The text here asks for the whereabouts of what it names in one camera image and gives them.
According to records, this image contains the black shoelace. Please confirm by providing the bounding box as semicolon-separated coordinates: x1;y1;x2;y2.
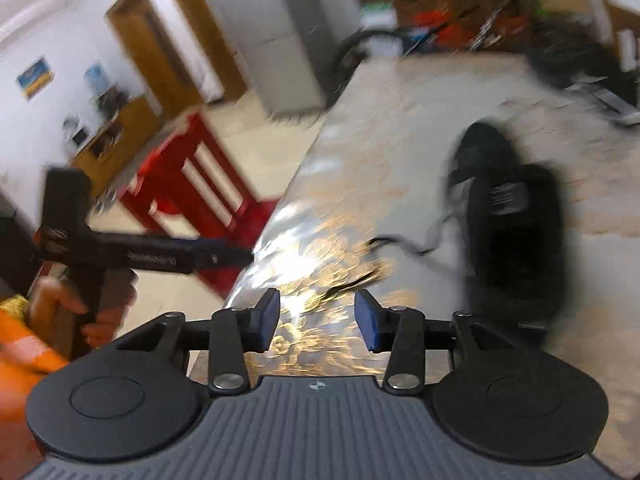
318;210;465;304

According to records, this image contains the black sneaker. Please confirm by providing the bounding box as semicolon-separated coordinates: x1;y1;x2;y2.
445;120;567;323
526;41;639;128

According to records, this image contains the floral lace tablecloth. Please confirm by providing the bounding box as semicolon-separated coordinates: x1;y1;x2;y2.
188;52;640;476

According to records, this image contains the person's left hand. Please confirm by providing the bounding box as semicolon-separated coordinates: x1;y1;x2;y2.
26;270;138;349

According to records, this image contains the wooden sideboard cabinet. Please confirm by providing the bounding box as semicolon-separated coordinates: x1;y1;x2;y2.
70;96;162;198

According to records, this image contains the white microwave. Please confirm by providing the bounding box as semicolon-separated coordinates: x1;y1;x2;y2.
62;116;90;151

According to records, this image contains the red wooden chair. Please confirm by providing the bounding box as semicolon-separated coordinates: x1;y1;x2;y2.
117;112;281;299

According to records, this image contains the blue water dispenser bottle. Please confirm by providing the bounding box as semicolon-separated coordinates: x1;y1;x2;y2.
84;63;111;98

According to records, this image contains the silver refrigerator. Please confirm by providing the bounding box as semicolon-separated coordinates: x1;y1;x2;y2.
207;0;340;116

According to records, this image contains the white green box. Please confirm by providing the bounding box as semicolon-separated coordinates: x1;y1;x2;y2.
360;2;402;58

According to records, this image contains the black bicycle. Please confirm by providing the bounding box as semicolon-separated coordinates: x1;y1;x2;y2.
331;0;527;96

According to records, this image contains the brown wooden chair right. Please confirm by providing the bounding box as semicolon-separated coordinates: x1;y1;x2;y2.
602;0;640;73

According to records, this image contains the framed wall picture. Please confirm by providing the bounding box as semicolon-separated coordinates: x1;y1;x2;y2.
16;58;54;101

